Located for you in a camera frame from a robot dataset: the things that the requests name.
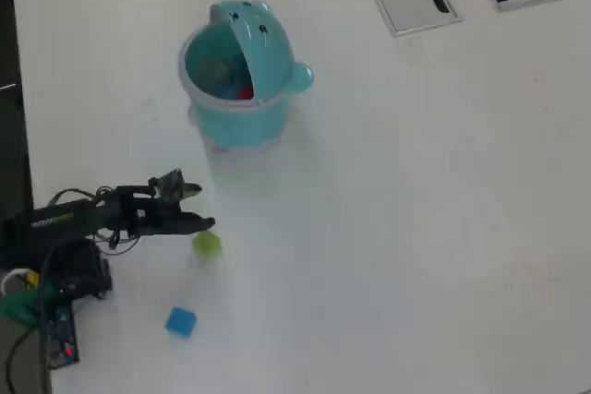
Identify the yellow connector plug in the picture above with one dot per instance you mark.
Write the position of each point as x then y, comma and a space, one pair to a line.
32, 279

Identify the dull green item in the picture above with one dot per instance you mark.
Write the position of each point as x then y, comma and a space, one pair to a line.
211, 68

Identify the teal animal-shaped bin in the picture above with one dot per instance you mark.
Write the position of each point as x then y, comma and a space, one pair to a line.
240, 126

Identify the blue controller circuit board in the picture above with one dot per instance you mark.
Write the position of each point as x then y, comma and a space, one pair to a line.
62, 338

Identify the green table clamp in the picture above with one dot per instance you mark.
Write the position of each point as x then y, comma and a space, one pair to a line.
18, 306

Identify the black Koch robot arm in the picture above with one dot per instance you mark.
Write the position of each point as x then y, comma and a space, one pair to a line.
55, 237

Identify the blue lego block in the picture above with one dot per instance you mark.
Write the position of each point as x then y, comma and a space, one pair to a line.
181, 321

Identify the blue item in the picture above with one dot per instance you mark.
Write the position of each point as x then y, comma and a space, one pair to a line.
227, 87

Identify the red lego block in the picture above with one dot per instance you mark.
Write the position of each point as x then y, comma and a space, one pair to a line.
246, 92

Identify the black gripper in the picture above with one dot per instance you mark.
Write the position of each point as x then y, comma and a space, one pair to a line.
157, 216

